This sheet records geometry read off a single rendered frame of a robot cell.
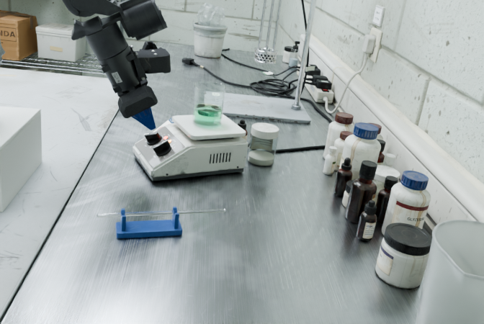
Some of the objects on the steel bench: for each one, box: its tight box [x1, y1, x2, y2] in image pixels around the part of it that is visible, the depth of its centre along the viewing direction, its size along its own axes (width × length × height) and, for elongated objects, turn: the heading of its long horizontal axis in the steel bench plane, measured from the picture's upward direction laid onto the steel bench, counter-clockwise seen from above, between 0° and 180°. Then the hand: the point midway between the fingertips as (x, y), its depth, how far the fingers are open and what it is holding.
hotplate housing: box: [133, 123, 248, 181], centre depth 102 cm, size 22×13×8 cm, turn 100°
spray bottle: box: [288, 41, 300, 67], centre depth 206 cm, size 4×4×11 cm
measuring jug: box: [416, 220, 484, 324], centre depth 59 cm, size 18×13×15 cm
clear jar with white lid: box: [247, 123, 279, 167], centre depth 108 cm, size 6×6×8 cm
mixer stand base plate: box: [223, 93, 311, 124], centre depth 146 cm, size 30×20×1 cm, turn 76°
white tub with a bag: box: [193, 1, 228, 58], centre depth 205 cm, size 14×14×21 cm
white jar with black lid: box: [375, 222, 432, 289], centre depth 74 cm, size 7×7×7 cm
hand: (143, 109), depth 91 cm, fingers open, 4 cm apart
